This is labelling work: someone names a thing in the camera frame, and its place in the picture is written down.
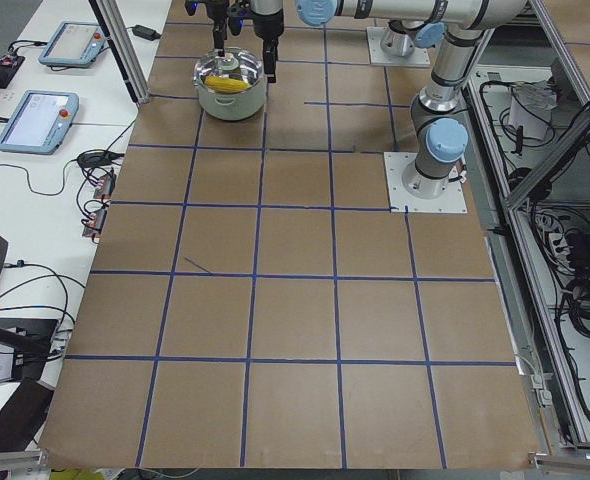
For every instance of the black gripper corn arm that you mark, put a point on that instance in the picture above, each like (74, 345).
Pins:
(218, 11)

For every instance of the black gripper lid arm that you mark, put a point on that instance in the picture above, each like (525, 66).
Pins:
(267, 26)

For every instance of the glass pot lid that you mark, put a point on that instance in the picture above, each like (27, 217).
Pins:
(237, 63)

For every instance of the yellow corn cob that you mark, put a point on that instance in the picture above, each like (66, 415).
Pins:
(225, 85)

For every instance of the white enamel cooking pot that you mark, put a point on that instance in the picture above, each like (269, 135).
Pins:
(232, 107)

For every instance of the black power adapter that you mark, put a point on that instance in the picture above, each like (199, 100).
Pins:
(146, 33)

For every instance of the upper blue teach pendant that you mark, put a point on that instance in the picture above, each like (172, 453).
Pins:
(73, 45)

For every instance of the blue teach pendant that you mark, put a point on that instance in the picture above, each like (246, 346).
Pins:
(73, 45)
(40, 122)

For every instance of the small circuit board upper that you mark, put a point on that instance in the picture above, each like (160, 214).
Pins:
(104, 187)

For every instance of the small circuit board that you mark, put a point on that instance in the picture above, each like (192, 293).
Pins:
(93, 225)
(104, 187)

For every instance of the lower blue teach pendant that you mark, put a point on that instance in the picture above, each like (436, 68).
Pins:
(40, 122)

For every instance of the small circuit board lower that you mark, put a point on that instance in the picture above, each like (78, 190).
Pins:
(93, 225)

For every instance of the brown paper table cover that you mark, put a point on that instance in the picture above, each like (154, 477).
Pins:
(255, 302)

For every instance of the grey box device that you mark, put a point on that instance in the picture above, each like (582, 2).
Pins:
(26, 345)

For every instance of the aluminium frame post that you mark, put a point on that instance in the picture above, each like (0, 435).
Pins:
(111, 22)

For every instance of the aluminium side frame rail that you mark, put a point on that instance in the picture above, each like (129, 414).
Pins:
(541, 194)

